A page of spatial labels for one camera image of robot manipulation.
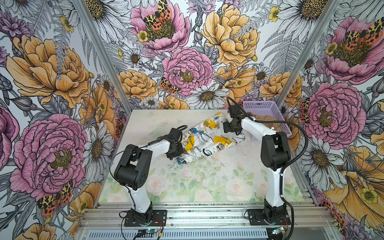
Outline lavender plastic basket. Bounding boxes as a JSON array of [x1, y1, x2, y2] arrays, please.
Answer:
[[243, 101, 292, 142]]

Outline printed white blue yellow shorts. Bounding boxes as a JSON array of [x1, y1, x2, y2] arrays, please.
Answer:
[[176, 113, 246, 165]]

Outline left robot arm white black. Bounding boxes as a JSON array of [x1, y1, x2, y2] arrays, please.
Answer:
[[111, 125, 188, 227]]

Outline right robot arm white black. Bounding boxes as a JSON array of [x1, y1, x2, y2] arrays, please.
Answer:
[[223, 105, 291, 224]]

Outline beige garment in basket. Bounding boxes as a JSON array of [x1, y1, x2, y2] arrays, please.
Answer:
[[249, 113, 277, 122]]

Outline green circuit board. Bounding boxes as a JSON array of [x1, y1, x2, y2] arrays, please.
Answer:
[[135, 229, 163, 238]]

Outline right black corrugated cable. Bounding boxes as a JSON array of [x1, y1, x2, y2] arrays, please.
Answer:
[[225, 96, 310, 240]]

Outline left black cable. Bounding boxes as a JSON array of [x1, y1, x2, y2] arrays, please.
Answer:
[[108, 125, 189, 211]]

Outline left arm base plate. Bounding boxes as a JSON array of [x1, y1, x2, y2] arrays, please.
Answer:
[[124, 209, 167, 227]]

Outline white vented cable duct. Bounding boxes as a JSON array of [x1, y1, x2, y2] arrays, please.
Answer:
[[82, 228, 268, 240]]

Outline aluminium mounting rail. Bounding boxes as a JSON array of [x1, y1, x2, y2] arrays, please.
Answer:
[[79, 203, 335, 230]]

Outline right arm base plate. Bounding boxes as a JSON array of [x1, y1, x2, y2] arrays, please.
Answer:
[[247, 209, 292, 226]]

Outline right aluminium frame post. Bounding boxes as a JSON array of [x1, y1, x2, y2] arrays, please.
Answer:
[[275, 0, 341, 107]]

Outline aluminium frame post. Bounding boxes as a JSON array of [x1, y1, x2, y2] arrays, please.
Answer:
[[74, 1, 133, 118], [275, 0, 341, 107]]

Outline left aluminium frame post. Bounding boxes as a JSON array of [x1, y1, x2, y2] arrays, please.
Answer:
[[74, 1, 133, 118]]

